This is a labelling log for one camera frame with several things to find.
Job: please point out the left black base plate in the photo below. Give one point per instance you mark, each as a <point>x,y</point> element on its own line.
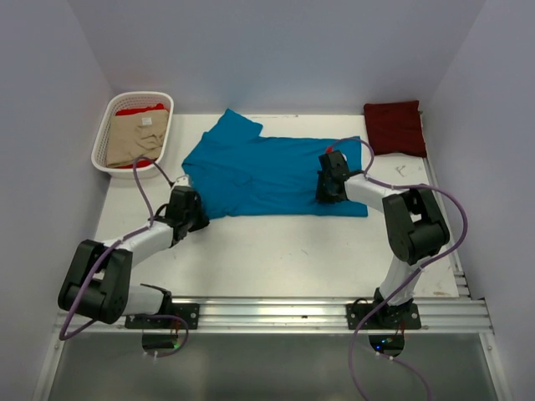
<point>174,316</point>

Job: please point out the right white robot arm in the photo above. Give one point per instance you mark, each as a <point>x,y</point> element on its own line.
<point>416,231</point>

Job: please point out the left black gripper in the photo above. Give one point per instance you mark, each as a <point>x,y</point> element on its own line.
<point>202,220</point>

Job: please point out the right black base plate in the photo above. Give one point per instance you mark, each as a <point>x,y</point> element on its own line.
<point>405,316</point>

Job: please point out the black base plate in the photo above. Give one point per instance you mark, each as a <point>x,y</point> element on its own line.
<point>405,316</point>
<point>174,316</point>

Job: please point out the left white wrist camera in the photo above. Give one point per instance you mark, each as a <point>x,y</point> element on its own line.
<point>183,180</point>

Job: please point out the white plastic basket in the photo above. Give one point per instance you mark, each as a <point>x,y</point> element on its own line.
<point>128,101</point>

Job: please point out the folded dark red shirt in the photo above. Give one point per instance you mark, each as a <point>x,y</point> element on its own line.
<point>395,128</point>

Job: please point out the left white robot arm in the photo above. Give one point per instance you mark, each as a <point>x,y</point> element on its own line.
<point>97,284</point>

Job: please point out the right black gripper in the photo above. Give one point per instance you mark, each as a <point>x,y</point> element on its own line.
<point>320,196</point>

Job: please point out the beige shirt in basket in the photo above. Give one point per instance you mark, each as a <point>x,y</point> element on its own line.
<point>136,140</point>

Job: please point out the aluminium mounting rail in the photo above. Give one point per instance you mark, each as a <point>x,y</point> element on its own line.
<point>328,315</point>

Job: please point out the blue t shirt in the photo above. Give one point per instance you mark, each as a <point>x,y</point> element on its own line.
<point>238,172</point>

